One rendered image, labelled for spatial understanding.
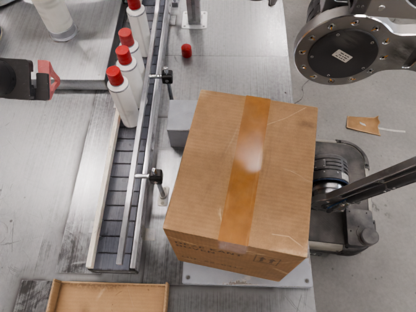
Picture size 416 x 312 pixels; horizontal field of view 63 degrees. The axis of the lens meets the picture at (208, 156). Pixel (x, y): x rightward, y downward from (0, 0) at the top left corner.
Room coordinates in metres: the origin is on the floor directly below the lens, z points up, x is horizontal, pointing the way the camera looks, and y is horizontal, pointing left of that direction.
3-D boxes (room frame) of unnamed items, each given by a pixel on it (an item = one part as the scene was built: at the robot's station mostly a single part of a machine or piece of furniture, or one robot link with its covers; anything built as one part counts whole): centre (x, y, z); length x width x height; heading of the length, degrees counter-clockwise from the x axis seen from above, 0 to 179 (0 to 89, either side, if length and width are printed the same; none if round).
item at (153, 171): (0.34, 0.14, 0.91); 0.07 x 0.03 x 0.16; 86
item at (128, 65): (0.61, 0.19, 0.98); 0.05 x 0.05 x 0.20
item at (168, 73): (0.63, 0.12, 0.91); 0.07 x 0.03 x 0.16; 86
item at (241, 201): (0.28, -0.07, 0.99); 0.30 x 0.24 x 0.27; 166
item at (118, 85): (0.54, 0.21, 0.98); 0.05 x 0.05 x 0.20
